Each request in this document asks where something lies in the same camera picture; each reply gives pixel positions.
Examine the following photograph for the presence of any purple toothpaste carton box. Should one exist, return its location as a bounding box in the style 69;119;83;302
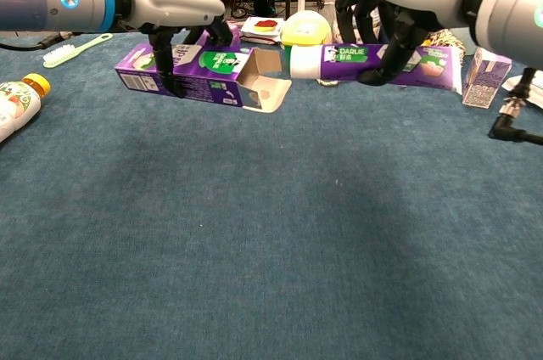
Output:
114;42;293;115

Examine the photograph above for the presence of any purple toothpaste tube white cap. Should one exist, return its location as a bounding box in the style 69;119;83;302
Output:
289;43;463;96

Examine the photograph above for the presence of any black box on floor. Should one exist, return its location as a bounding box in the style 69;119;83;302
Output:
253;0;277;17

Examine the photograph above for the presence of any green yellow lidded container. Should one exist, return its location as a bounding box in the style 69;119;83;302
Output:
280;22;333;48

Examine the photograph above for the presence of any drink bottle yellow cap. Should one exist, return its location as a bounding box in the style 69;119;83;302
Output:
0;73;52;144

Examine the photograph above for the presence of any snack packet with red cake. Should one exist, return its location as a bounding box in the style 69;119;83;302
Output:
240;15;285;45

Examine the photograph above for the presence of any purple white milk carton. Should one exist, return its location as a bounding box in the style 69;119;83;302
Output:
462;46;513;110

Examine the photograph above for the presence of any light green scrub brush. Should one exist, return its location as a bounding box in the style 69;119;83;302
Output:
42;32;115;69

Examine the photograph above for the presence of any white printed snack bag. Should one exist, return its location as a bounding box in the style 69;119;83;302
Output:
501;73;543;110

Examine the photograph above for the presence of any blue felt table cover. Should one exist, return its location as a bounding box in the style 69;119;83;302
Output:
0;22;543;360

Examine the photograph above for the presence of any beige braided rope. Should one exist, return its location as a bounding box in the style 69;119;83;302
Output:
316;28;467;88

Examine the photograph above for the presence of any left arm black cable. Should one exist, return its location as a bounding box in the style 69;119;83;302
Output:
0;31;81;52

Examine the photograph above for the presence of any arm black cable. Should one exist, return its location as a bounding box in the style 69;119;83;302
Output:
488;66;543;147
0;31;81;52

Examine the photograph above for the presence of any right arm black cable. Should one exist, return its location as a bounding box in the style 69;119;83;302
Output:
488;66;543;147

